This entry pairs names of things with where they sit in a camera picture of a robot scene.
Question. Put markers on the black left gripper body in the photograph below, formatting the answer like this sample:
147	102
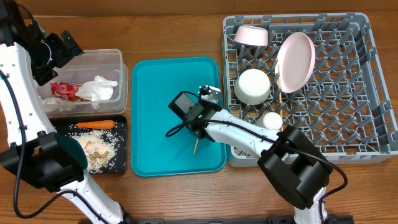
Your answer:
60	52

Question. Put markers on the red snack wrapper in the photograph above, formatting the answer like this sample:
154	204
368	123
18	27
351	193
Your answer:
67	91

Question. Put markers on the pale green bowl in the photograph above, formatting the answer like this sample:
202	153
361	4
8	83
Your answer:
252	87

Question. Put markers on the white napkin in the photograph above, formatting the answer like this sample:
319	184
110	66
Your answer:
99	89

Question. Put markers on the foil wrapper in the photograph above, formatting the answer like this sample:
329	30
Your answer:
57	104

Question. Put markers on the white paper cup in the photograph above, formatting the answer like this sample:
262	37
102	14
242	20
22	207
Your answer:
270	120

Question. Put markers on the orange carrot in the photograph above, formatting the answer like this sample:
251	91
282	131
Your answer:
103	124

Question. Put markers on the pink bowl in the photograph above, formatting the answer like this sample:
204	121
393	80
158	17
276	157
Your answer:
252	35

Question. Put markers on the pink plate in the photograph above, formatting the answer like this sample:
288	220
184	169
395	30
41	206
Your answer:
295	62

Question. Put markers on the peanuts and rice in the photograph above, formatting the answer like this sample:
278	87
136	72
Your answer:
105	149

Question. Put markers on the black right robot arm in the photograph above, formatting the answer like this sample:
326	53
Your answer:
296	169

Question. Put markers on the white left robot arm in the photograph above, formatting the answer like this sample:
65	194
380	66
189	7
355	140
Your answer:
38	154

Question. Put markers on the grey dishwasher rack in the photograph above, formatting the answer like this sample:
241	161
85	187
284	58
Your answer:
344	108

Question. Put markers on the clear plastic bin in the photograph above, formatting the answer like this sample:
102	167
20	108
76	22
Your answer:
107	63

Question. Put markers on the teal plastic tray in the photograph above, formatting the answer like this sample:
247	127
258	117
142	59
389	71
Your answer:
155	83

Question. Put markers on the black plastic tray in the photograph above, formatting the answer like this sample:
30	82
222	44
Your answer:
61	125

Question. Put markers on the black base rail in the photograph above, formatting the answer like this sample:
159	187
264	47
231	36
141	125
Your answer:
281	219

